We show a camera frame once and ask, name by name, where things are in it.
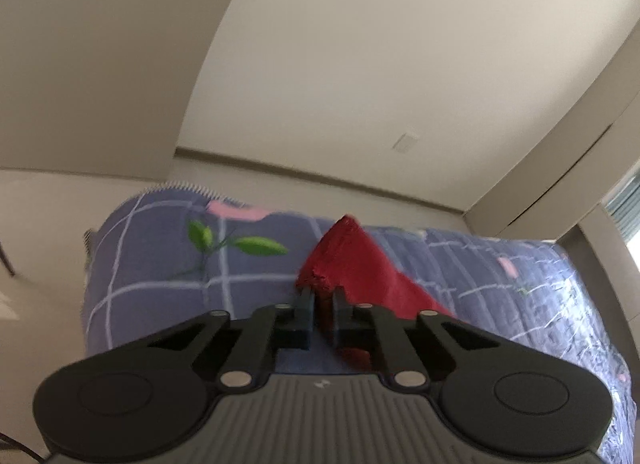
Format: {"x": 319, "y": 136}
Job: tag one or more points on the blue checked floral quilt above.
{"x": 160, "y": 274}

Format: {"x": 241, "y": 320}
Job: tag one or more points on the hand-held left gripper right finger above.
{"x": 341, "y": 316}

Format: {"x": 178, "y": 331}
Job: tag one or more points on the white wall switch plate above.
{"x": 406, "y": 142}

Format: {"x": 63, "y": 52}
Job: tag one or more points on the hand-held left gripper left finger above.
{"x": 303, "y": 315}

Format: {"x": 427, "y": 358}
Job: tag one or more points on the window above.
{"x": 624, "y": 211}

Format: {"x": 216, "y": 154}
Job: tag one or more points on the dark red garment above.
{"x": 360, "y": 264}

